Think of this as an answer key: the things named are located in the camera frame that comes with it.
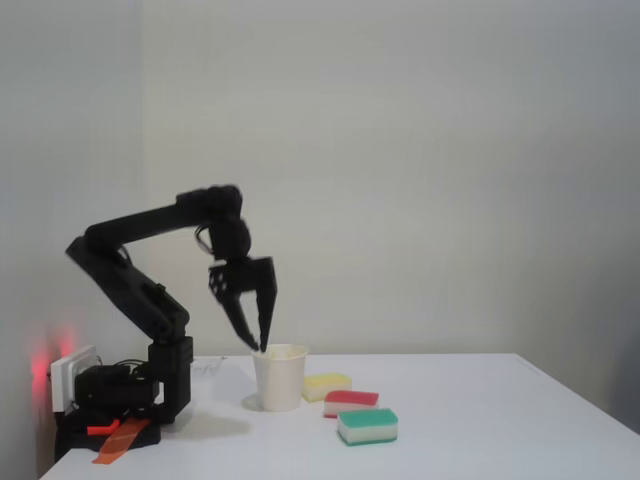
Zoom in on white power box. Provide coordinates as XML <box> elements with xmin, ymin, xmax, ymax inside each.
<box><xmin>49</xmin><ymin>344</ymin><xmax>99</xmax><ymax>414</ymax></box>

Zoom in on orange table clamp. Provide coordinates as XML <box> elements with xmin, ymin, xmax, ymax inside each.
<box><xmin>86</xmin><ymin>416</ymin><xmax>153</xmax><ymax>467</ymax></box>

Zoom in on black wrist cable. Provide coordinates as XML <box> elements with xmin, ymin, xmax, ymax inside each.
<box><xmin>194</xmin><ymin>224</ymin><xmax>215</xmax><ymax>257</ymax></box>

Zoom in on yellow and white sponge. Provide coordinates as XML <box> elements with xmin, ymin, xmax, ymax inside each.
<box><xmin>300</xmin><ymin>372</ymin><xmax>353</xmax><ymax>403</ymax></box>
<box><xmin>262</xmin><ymin>346</ymin><xmax>304</xmax><ymax>361</ymax></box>

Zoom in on red and white sponge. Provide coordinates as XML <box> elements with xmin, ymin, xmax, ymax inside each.
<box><xmin>322</xmin><ymin>389</ymin><xmax>381</xmax><ymax>420</ymax></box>

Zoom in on white paper cup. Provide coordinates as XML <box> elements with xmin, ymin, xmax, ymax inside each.
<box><xmin>250</xmin><ymin>343</ymin><xmax>311</xmax><ymax>413</ymax></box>

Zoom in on green and white sponge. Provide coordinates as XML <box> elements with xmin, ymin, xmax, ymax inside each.
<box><xmin>335</xmin><ymin>407</ymin><xmax>400</xmax><ymax>447</ymax></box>

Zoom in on thin black base cables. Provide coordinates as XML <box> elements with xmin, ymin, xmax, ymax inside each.
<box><xmin>111</xmin><ymin>355</ymin><xmax>151</xmax><ymax>379</ymax></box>

